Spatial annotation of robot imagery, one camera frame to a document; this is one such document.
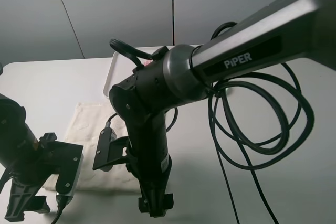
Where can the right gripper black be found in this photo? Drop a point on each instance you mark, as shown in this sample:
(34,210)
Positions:
(152,172)

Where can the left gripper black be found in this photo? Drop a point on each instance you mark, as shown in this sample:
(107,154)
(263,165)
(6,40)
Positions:
(28,167)

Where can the cream white towel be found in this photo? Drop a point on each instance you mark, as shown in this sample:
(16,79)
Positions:
(87,122)

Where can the pink towel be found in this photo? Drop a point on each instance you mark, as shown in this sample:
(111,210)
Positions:
(147,62)

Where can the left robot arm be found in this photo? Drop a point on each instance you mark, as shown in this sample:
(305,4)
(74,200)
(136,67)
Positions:
(13,125)

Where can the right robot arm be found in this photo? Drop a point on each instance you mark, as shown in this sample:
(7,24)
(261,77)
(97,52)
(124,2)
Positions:
(282,31)

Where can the white rectangular plastic tray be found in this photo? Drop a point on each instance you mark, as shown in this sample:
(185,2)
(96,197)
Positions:
(115,72)

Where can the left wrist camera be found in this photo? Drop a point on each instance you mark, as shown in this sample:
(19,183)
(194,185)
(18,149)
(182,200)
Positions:
(63,159)

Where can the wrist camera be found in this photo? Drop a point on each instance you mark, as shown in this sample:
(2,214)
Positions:
(63,159)
(110,150)

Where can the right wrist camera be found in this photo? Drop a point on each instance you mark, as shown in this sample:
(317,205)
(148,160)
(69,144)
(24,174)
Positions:
(110,150)

